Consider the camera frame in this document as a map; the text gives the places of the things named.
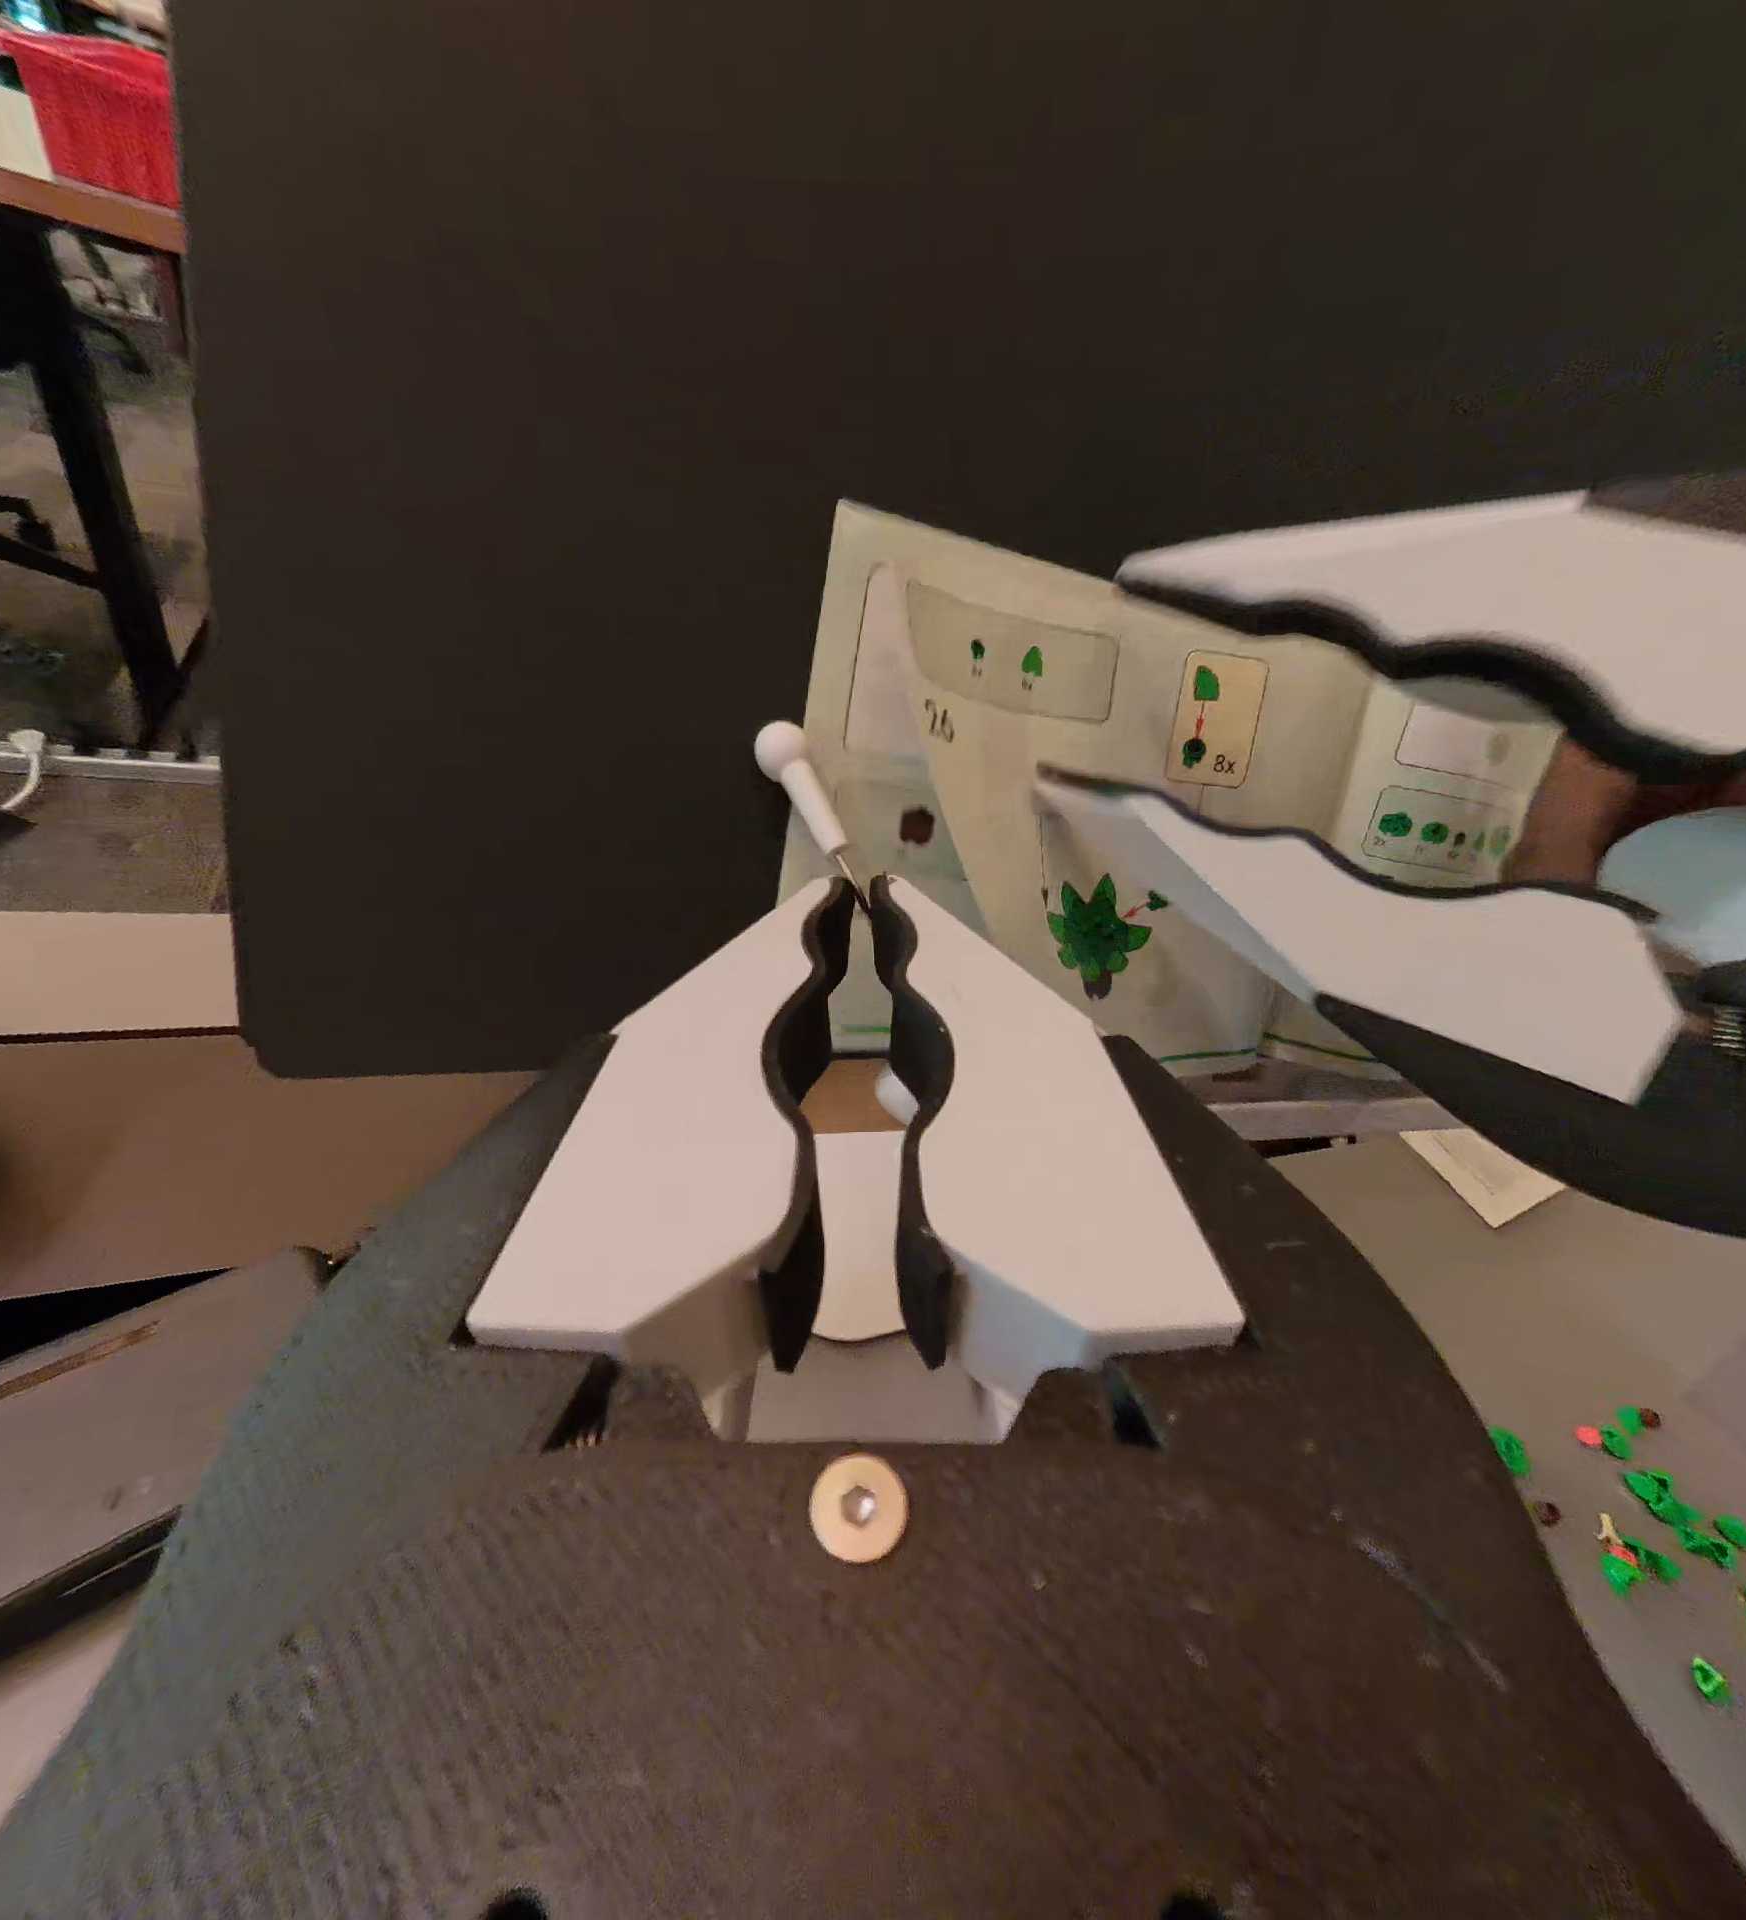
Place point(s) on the scattered green toy leaf pieces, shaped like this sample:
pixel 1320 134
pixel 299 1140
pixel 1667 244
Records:
pixel 1653 1493

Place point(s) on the white paper slip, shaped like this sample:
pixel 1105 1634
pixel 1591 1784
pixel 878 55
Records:
pixel 1481 1178

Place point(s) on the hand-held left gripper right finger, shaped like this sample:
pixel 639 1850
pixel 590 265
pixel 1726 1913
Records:
pixel 1068 1201

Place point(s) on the toy building instruction booklet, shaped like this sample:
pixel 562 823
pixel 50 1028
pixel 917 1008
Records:
pixel 994 660

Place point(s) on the person's right hand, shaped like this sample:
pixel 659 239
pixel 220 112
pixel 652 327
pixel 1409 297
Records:
pixel 1578 818

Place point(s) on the red mesh basket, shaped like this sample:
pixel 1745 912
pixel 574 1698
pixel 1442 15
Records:
pixel 92 114

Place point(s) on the wooden desk with black legs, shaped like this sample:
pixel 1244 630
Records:
pixel 92 450

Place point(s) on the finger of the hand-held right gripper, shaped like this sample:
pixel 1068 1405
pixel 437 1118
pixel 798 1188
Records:
pixel 1564 586
pixel 1413 960

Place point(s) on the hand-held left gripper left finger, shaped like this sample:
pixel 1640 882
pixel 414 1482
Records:
pixel 647 1185

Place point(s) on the white ball-headed pin tool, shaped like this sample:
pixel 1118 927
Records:
pixel 813 802

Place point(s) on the black backdrop board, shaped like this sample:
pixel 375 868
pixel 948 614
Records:
pixel 662 374

